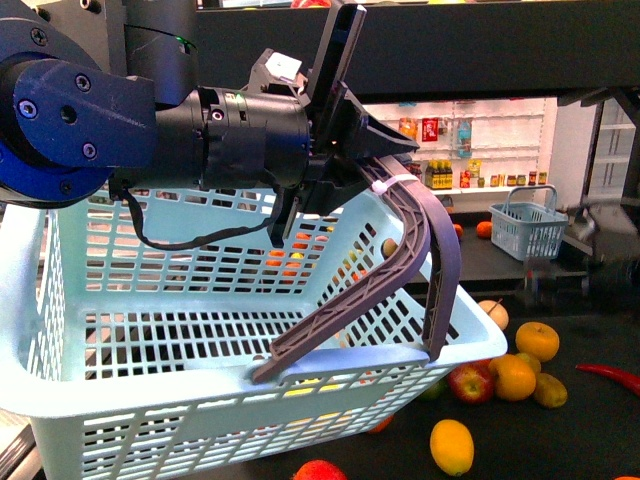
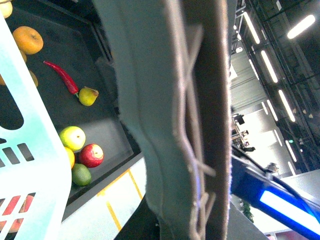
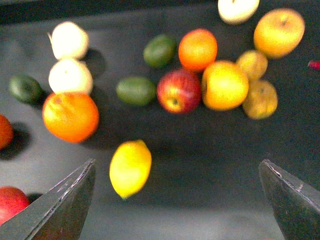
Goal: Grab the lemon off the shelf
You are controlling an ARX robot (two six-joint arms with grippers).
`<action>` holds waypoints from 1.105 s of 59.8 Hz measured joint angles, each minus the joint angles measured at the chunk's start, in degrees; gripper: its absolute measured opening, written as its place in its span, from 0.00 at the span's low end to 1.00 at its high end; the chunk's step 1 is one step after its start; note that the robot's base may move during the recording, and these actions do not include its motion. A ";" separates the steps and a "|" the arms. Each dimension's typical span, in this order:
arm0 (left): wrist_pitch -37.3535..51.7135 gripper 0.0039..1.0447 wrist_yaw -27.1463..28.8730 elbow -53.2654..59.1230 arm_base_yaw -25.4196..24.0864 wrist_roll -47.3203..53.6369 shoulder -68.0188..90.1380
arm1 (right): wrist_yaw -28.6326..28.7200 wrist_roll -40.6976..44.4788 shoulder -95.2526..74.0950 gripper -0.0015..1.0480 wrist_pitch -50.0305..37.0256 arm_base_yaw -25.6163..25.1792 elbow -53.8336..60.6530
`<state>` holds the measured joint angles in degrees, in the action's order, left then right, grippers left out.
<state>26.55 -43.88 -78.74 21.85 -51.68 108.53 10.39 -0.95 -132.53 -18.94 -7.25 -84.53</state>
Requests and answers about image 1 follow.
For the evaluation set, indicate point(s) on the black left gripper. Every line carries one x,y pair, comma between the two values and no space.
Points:
345,136

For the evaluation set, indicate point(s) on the grey basket handle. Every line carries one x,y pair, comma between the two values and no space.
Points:
428,234

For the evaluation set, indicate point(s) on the light teal plastic basket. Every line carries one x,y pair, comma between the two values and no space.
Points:
133,363

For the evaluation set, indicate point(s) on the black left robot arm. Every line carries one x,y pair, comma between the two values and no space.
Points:
115,103

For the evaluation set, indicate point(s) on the white condiment shelf unit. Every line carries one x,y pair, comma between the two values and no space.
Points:
480,139

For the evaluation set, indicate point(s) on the black metal shelf rack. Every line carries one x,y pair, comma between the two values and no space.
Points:
575,51

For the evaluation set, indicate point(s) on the yellow lemon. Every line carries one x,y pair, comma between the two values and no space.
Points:
452,447

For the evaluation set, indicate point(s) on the small blue shopping basket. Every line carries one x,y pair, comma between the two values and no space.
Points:
527,230

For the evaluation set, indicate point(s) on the green lime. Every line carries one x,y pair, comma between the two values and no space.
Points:
435,391

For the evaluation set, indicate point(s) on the red yellow apple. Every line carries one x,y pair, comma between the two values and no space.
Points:
471,383

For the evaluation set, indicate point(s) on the yellow-orange round pear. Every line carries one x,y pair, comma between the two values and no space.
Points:
538,339

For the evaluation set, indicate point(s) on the orange tangerine near front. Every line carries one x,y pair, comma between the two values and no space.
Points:
381,426

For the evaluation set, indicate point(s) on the orange fruit beside apple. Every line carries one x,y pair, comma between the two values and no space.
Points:
514,379

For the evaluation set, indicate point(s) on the red apple front right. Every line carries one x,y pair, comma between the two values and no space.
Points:
319,470

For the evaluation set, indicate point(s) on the olive kiwi fruit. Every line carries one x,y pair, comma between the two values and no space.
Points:
550,392

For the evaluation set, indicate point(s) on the red chili pepper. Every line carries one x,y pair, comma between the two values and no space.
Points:
626,379

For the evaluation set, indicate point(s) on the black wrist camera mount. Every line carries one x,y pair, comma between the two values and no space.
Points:
339,36

